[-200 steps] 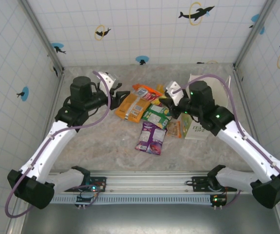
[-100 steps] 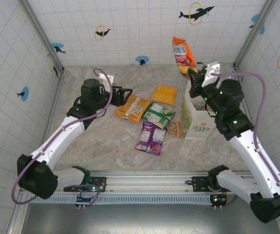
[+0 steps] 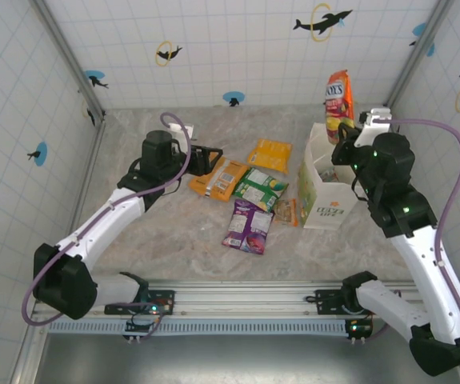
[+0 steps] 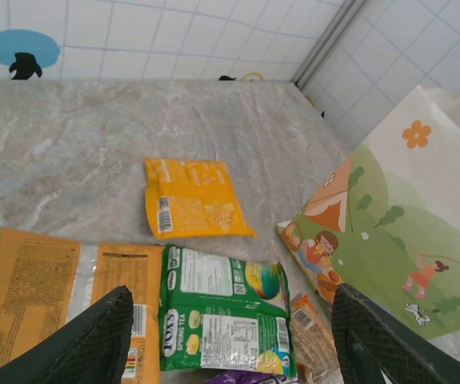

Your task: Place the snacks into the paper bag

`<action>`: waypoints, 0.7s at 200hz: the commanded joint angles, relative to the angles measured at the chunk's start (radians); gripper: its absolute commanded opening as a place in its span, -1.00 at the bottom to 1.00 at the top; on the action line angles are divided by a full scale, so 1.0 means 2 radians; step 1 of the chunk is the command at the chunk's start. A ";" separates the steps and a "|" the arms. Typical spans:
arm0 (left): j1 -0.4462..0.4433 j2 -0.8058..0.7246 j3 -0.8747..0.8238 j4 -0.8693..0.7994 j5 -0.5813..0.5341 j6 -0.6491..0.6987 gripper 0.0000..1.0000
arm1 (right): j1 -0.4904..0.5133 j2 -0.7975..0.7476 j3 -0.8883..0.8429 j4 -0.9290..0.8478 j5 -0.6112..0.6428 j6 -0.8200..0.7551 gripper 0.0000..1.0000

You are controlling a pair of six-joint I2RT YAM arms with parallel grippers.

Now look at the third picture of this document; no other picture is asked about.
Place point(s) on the orange snack bag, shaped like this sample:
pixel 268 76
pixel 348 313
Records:
pixel 225 180

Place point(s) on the red fruit candy bag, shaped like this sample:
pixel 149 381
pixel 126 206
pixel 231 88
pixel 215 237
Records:
pixel 339 100

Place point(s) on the yellow snack bag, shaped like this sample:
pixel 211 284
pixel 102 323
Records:
pixel 269 156

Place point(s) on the green snack bag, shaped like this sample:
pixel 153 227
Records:
pixel 259 188

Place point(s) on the purple snack bag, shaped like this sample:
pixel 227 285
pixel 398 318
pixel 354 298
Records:
pixel 247 228

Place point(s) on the small brown snack bar packet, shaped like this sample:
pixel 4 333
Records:
pixel 285 212

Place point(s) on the black penguin blue circle sticker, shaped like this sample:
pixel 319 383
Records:
pixel 233 96

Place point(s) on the marble pattern table cloth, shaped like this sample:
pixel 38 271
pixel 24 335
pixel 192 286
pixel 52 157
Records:
pixel 181 240

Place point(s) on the black shark blue circle sticker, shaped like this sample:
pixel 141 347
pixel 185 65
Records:
pixel 93 75

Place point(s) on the black fish blue circle sticker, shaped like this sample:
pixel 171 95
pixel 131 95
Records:
pixel 42 154

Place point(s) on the small black controller board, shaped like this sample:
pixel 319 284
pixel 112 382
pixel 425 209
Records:
pixel 359 329
pixel 143 329

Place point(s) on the grey metal sheet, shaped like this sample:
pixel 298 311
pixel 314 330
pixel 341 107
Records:
pixel 233 360

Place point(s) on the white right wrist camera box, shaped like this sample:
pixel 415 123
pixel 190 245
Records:
pixel 373 124

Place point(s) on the aluminium side rail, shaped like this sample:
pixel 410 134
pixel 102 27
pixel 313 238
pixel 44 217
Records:
pixel 89 168

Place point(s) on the aluminium corner post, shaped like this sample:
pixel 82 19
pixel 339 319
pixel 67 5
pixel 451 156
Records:
pixel 433 24
pixel 69 56

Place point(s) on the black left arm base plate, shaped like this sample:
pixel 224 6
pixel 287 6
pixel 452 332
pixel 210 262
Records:
pixel 165 298

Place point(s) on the long aluminium mounting rail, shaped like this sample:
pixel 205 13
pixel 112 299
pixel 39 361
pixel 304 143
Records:
pixel 245 300

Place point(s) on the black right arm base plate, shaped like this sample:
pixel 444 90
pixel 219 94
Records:
pixel 325 300

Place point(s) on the aluminium frame bar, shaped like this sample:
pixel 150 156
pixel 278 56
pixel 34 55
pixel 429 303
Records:
pixel 29 352

